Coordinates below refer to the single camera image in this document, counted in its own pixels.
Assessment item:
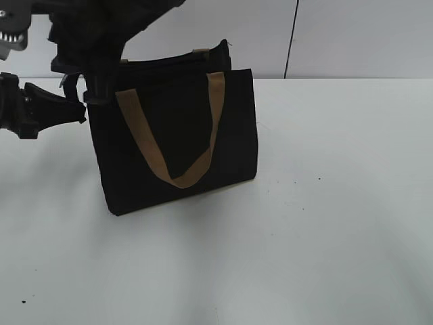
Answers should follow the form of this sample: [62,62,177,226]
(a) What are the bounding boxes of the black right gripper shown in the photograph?
[48,20,122,105]

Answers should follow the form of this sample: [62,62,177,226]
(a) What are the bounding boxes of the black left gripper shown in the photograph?
[1,72,86,139]

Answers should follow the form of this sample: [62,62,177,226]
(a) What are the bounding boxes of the black tote bag tan handles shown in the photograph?
[88,40,258,215]

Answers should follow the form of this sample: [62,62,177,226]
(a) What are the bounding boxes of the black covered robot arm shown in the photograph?
[1,0,183,139]

